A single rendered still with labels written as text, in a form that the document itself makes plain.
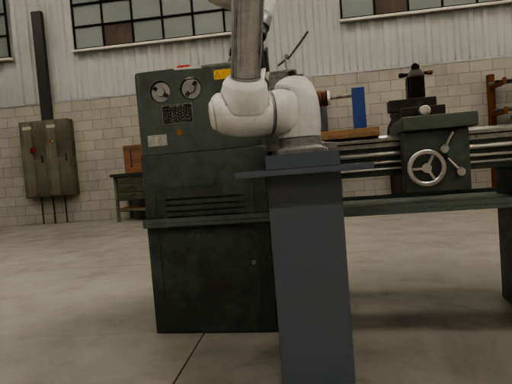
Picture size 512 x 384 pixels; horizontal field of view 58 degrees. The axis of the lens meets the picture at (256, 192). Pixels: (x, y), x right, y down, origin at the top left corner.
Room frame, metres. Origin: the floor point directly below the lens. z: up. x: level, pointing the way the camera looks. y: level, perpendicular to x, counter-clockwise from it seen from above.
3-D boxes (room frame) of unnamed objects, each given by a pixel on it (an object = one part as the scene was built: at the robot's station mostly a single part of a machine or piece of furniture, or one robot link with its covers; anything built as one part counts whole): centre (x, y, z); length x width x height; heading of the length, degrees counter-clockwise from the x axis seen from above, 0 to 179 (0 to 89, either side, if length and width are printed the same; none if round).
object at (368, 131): (2.28, -0.46, 0.88); 0.36 x 0.30 x 0.04; 169
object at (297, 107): (1.67, -0.16, 0.97); 0.18 x 0.16 x 0.22; 103
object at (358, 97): (2.26, -0.53, 1.00); 0.08 x 0.06 x 0.23; 169
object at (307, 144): (1.67, -0.19, 0.83); 0.22 x 0.18 x 0.06; 85
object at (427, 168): (1.97, -0.78, 0.73); 0.27 x 0.12 x 0.27; 79
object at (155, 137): (2.38, 0.20, 1.06); 0.59 x 0.48 x 0.39; 79
